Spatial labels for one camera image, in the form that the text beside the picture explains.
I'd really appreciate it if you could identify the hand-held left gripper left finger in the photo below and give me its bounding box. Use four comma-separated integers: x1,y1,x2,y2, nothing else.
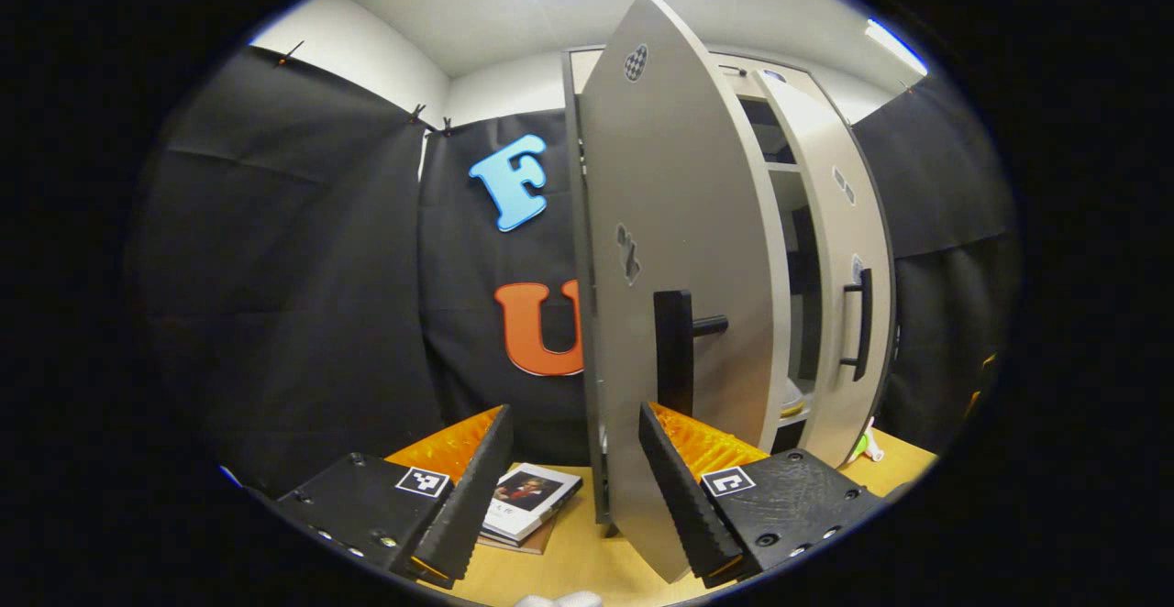
275,403,515,590

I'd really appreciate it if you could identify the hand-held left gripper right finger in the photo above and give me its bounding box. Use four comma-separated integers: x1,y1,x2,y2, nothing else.
639,402,889,590

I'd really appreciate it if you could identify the grey shoe cabinet door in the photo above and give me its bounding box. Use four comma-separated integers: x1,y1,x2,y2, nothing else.
752,71,898,470
561,0,794,585

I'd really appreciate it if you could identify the grey shoe cabinet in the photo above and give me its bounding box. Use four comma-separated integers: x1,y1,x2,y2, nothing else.
561,46,881,457

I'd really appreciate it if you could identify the paperback book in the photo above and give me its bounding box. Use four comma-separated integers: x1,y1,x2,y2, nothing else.
479,462,584,544

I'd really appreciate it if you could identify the green plush toy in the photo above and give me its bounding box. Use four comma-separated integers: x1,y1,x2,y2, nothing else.
848,417,886,463

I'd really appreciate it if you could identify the ceiling light panel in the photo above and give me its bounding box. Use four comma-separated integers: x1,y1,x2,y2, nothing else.
864,18,929,76

